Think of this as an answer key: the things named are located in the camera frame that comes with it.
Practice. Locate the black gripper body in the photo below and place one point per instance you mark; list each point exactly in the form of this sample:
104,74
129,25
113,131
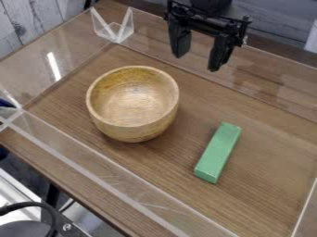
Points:
210,17

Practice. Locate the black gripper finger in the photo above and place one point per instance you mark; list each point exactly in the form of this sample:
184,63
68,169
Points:
179,38
220,51

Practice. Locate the green rectangular block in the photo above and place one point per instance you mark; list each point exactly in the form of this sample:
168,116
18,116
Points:
210,165

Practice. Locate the brown wooden bowl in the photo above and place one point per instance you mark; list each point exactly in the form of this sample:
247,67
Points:
132,102

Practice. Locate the black table leg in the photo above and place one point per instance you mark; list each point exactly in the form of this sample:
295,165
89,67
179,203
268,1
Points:
52,195

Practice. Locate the clear acrylic enclosure wall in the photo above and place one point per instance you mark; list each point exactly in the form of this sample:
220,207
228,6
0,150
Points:
139,185

